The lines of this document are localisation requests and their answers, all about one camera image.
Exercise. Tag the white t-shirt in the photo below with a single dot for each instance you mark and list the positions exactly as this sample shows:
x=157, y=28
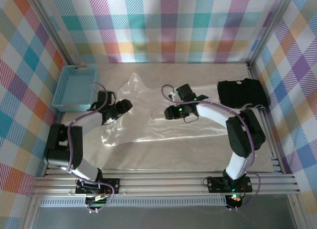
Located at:
x=173, y=132

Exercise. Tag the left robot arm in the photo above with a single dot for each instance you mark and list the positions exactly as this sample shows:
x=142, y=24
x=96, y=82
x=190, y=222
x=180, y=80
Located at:
x=89, y=122

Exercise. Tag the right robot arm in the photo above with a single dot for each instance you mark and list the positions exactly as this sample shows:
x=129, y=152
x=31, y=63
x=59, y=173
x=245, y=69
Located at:
x=215, y=111

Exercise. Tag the black folded t-shirt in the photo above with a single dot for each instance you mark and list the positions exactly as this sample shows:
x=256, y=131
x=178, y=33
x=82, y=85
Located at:
x=241, y=92

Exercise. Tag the blue plastic basket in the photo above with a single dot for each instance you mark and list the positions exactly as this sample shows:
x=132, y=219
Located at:
x=74, y=87

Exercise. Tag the electronics board with LEDs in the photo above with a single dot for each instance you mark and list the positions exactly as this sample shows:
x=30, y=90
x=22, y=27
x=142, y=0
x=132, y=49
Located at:
x=234, y=200

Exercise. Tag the aluminium side rail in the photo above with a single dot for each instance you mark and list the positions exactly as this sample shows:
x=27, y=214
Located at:
x=60, y=118
x=272, y=149

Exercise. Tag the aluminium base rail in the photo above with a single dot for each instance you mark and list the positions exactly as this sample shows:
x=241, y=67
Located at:
x=161, y=184

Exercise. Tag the aluminium frame post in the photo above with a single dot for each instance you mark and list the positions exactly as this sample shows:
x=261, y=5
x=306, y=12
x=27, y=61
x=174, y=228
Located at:
x=270, y=28
x=57, y=33

